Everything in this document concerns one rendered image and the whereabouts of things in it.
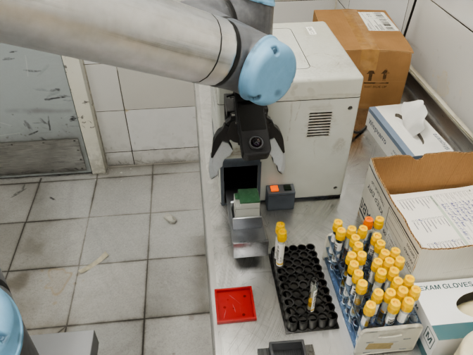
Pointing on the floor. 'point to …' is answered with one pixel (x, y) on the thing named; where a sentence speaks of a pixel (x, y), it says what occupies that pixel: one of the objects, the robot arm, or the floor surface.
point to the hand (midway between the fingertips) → (247, 177)
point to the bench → (294, 232)
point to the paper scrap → (94, 263)
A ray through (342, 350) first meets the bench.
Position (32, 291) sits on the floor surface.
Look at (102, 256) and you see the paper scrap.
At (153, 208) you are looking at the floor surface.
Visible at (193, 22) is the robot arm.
